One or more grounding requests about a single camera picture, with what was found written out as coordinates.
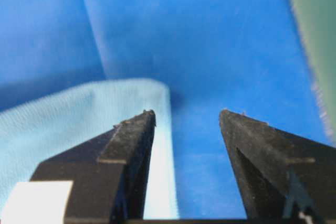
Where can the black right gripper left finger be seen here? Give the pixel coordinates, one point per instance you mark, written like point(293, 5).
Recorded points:
point(102, 180)

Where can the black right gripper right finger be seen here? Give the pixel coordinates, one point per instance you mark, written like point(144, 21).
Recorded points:
point(281, 177)

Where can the light blue towel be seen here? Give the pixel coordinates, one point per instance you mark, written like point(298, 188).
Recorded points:
point(39, 129)

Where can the dark blue table cloth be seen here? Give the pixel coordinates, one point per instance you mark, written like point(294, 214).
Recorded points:
point(241, 55)

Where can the green backdrop sheet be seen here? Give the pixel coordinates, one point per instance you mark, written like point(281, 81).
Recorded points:
point(315, 20)

